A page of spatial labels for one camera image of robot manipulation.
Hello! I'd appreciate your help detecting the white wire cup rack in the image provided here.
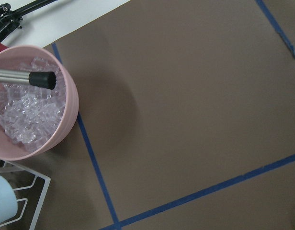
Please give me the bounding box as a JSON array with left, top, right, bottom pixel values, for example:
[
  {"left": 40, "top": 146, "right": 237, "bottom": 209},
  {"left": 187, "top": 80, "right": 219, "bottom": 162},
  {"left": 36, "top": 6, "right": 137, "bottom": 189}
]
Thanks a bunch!
[{"left": 0, "top": 160, "right": 51, "bottom": 230}]

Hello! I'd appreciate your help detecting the blue cup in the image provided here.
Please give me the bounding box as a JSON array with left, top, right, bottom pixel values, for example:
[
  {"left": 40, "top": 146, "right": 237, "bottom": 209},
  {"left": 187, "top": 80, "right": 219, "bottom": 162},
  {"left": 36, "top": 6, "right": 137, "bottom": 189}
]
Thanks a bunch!
[{"left": 0, "top": 176, "right": 18, "bottom": 223}]

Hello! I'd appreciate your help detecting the pink ice bowl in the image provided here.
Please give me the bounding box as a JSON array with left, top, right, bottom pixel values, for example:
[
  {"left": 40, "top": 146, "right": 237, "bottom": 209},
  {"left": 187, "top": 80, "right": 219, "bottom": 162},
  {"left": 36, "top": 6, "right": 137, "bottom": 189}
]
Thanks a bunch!
[{"left": 0, "top": 45, "right": 79, "bottom": 161}]

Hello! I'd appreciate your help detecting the steel ice tongs handle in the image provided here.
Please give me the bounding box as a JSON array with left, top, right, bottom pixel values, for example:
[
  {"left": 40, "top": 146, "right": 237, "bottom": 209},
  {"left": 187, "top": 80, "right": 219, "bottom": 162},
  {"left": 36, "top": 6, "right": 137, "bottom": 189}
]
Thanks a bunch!
[{"left": 0, "top": 69, "right": 57, "bottom": 90}]

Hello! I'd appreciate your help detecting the black tripod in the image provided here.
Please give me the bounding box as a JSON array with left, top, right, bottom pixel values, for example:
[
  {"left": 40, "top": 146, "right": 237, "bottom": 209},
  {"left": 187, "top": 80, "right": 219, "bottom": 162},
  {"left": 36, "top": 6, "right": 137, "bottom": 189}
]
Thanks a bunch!
[{"left": 0, "top": 0, "right": 56, "bottom": 43}]

